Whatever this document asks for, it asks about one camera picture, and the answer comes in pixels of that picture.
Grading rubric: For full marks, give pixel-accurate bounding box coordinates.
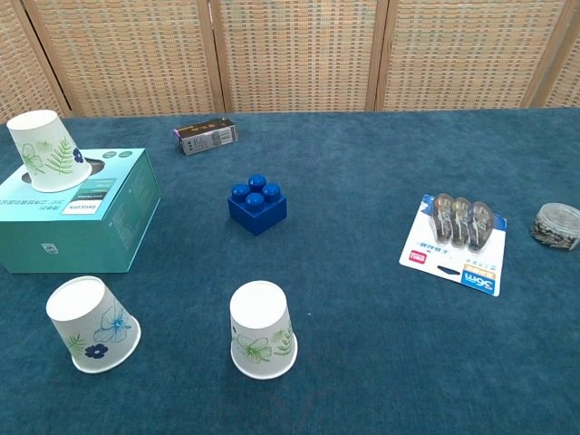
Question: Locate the white floral paper cup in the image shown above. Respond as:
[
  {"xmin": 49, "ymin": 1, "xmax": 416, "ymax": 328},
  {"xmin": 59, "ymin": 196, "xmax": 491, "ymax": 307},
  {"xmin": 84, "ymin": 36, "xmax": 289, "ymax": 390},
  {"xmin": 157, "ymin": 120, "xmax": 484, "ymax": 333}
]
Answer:
[
  {"xmin": 5, "ymin": 109, "xmax": 93, "ymax": 193},
  {"xmin": 228, "ymin": 280, "xmax": 299, "ymax": 380},
  {"xmin": 45, "ymin": 275, "xmax": 142, "ymax": 374}
]

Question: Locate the blue toy building brick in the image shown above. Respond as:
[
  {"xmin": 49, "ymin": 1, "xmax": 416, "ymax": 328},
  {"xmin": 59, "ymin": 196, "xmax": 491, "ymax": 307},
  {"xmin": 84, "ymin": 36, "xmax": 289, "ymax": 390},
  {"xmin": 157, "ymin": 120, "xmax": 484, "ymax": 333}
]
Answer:
[{"xmin": 227, "ymin": 173, "xmax": 288, "ymax": 237}]

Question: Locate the small dark cardboard box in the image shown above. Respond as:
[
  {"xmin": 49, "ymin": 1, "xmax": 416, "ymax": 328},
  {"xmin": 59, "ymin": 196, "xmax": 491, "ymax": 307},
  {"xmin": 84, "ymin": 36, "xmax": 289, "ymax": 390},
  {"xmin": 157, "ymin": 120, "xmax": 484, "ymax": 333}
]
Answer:
[{"xmin": 172, "ymin": 117, "xmax": 239, "ymax": 157}]

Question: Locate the blue carpet table cover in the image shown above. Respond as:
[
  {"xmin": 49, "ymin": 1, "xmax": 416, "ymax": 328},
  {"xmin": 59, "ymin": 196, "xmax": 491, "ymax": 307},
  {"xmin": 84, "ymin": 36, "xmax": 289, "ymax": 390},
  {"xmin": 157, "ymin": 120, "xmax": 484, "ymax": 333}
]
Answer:
[{"xmin": 0, "ymin": 106, "xmax": 580, "ymax": 435}]

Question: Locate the woven wooden folding screen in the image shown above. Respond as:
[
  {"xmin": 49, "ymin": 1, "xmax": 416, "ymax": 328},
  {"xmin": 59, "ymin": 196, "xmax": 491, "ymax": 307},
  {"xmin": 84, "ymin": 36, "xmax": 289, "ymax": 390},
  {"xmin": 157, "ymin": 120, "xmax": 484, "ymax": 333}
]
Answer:
[{"xmin": 0, "ymin": 0, "xmax": 580, "ymax": 124}]

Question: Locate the teal Philips product box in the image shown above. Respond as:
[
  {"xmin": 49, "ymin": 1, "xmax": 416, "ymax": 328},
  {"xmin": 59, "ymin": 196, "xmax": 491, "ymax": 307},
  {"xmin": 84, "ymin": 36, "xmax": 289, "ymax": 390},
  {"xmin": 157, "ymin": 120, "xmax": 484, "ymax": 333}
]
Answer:
[{"xmin": 0, "ymin": 147, "xmax": 162, "ymax": 275}]

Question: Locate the round patterned tin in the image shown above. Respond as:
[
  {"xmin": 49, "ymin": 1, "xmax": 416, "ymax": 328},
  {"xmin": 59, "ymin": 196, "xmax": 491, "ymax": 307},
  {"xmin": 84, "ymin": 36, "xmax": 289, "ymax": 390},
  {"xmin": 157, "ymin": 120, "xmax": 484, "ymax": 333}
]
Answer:
[{"xmin": 528, "ymin": 202, "xmax": 580, "ymax": 251}]

